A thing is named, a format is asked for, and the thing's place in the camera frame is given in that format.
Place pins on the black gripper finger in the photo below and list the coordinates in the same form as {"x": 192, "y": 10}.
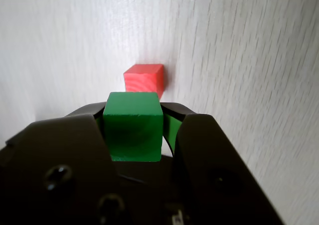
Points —
{"x": 54, "y": 147}
{"x": 211, "y": 160}

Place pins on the red wooden cube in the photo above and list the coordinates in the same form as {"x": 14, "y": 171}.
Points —
{"x": 142, "y": 80}

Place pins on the green wooden cube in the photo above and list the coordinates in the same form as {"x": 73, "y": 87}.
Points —
{"x": 132, "y": 130}

